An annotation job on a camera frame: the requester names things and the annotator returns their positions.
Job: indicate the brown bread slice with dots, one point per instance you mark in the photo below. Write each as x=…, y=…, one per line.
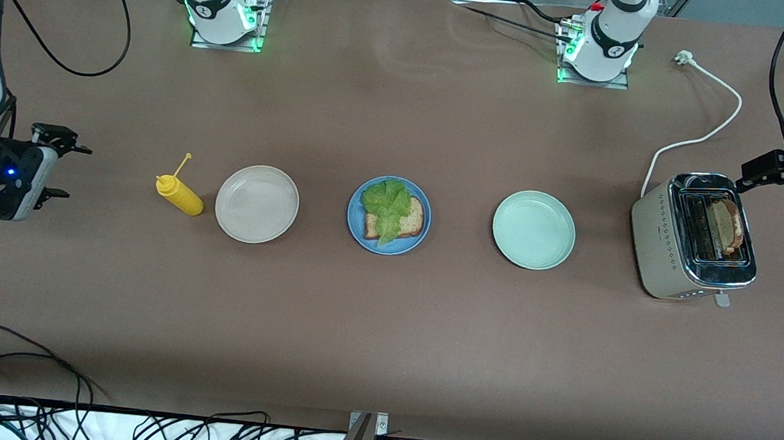
x=720, y=225
x=414, y=218

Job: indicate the blue round plate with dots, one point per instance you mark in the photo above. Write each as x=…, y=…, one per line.
x=355, y=221

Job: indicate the silver two-slot toaster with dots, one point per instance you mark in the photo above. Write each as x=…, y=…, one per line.
x=650, y=233

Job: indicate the yellow mustard squeeze bottle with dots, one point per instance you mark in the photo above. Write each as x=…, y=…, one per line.
x=184, y=198

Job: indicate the green lettuce leaf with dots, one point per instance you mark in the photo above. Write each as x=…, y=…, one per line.
x=386, y=205

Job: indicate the metal corner bracket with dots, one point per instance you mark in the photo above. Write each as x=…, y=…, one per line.
x=379, y=422

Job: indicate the beige round plate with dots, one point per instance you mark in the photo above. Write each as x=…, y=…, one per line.
x=257, y=204

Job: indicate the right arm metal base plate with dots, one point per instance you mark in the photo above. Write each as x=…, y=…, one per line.
x=261, y=35

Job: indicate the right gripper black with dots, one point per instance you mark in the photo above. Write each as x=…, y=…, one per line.
x=19, y=180

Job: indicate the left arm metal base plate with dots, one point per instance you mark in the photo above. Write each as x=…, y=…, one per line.
x=595, y=83

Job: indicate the pale green round plate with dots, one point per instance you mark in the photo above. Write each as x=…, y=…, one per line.
x=533, y=230

